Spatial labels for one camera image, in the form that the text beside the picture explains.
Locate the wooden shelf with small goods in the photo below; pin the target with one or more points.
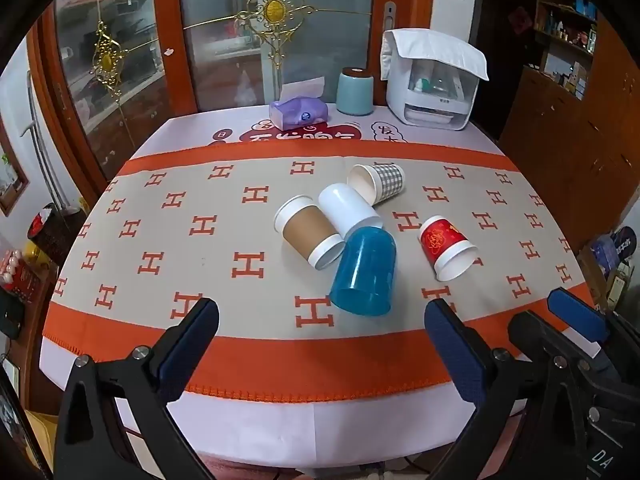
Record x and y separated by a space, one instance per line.
565 35

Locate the metal pole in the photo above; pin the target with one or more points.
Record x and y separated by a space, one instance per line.
42 150

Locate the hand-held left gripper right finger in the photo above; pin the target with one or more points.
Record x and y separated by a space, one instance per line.
457 350

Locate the purple tissue pack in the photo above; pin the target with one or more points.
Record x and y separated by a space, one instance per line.
300 112

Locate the brown wooden cabinet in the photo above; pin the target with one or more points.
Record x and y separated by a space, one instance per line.
565 160

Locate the glass door with gold ornament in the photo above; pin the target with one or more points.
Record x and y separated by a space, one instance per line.
220 60
125 90

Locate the teal canister with brown lid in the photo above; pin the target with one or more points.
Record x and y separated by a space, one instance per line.
355 92

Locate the orange patterned table runner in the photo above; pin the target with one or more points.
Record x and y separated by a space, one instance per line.
225 280

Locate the white cloth cover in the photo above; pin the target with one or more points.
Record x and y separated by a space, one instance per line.
435 47

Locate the plain white paper cup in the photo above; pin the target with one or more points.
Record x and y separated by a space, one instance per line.
345 207

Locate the dark woven basket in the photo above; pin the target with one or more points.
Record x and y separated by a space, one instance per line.
55 235

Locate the brown sleeved paper cup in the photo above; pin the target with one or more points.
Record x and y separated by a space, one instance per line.
307 230

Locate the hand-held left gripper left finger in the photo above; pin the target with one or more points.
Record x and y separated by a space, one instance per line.
186 345

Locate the red printed paper cup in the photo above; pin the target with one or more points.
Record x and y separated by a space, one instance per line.
440 240

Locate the blue plastic cup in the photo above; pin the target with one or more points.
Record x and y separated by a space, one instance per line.
365 270

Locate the white countertop appliance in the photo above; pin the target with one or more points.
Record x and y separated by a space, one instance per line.
435 105

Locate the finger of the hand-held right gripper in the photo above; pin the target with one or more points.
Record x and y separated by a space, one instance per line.
530 332
577 312

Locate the grey checkered paper cup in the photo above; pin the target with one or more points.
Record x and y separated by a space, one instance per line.
385 180

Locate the framed wall picture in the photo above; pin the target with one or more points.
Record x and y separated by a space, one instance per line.
10 180

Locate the stack of printed boxes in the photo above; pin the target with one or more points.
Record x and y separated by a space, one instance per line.
612 265

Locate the red box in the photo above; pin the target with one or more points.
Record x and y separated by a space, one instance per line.
25 275

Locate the yellow container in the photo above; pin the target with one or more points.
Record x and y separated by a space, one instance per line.
34 252

